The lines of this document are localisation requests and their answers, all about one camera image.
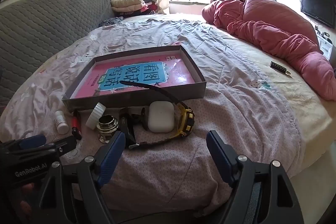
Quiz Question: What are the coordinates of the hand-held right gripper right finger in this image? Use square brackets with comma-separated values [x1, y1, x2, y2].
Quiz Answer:
[206, 130, 305, 224]

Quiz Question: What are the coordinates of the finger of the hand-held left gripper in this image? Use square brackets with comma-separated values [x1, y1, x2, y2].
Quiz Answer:
[5, 134, 47, 151]
[37, 135, 77, 159]

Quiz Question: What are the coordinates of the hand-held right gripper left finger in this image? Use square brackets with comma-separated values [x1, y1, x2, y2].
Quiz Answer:
[39, 131, 126, 224]

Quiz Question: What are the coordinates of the small white bottle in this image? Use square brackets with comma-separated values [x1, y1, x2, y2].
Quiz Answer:
[55, 111, 69, 135]

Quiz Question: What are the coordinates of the black lipstick with gold cap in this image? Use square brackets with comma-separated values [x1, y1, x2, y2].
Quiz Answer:
[119, 108, 137, 148]

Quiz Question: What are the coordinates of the white ribbed jar lid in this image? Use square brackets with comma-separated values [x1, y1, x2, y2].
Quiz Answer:
[85, 102, 106, 130]

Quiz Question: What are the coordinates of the black ring clip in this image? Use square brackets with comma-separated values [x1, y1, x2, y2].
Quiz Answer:
[131, 107, 150, 131]

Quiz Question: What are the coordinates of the yellow and black wristwatch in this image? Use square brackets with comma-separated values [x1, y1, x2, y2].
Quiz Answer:
[119, 80, 196, 150]

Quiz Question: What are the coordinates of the grey cardboard box tray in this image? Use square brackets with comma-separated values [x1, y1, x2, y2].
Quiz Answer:
[62, 46, 207, 113]

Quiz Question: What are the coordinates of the white earbuds case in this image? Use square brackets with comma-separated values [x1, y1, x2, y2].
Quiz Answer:
[147, 101, 175, 133]

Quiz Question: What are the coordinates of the person's left hand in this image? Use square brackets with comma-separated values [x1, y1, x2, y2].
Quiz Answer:
[16, 182, 42, 216]

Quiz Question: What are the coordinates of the pink printed bedsheet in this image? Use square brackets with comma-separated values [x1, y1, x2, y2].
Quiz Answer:
[0, 13, 307, 214]

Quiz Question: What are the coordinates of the pink and blue book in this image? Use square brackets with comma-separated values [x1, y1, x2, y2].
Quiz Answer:
[72, 57, 196, 98]

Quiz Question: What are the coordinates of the black key tag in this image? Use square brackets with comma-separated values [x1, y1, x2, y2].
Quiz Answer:
[270, 61, 293, 78]

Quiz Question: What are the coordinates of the grey quilted headboard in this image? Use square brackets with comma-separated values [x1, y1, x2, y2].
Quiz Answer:
[0, 0, 116, 106]

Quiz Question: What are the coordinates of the dark patterned cloth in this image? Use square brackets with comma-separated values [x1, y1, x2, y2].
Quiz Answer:
[98, 17, 124, 29]

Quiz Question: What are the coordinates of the pink quilt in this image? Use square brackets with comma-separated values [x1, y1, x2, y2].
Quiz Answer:
[202, 0, 336, 101]

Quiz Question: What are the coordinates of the white tv cabinet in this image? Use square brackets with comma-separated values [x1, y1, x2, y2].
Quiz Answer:
[315, 27, 336, 59]

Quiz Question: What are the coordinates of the pile of dark clothes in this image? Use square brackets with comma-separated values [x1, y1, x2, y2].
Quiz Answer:
[115, 0, 168, 17]

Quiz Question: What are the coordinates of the black television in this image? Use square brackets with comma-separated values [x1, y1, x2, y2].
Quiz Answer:
[300, 0, 336, 29]

